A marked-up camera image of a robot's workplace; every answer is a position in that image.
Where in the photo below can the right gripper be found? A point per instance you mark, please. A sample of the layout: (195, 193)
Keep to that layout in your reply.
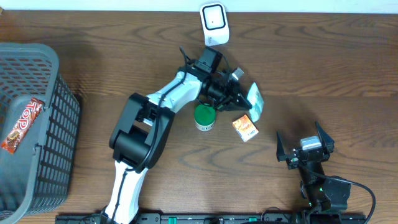
(329, 142)

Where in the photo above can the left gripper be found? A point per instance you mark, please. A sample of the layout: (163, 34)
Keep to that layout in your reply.
(232, 89)

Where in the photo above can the light blue wipes packet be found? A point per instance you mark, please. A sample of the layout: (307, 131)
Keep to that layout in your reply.
(255, 98)

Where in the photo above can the small orange snack box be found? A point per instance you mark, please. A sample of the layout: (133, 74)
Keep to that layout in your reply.
(245, 128)

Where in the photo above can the green lid jar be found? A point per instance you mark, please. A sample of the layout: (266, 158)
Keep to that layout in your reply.
(204, 117)

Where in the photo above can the red Top chocolate bar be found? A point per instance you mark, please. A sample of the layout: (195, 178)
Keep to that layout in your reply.
(22, 125)

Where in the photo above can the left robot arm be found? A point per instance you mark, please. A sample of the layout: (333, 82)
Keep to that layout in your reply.
(140, 135)

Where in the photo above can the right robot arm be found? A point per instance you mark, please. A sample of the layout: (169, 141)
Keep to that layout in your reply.
(327, 196)

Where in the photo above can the white barcode scanner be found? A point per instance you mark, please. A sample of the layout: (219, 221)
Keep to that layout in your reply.
(214, 23)

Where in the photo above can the grey plastic basket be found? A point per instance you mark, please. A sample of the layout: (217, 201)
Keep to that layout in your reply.
(36, 178)

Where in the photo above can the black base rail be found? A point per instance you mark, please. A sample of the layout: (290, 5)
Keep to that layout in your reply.
(270, 217)

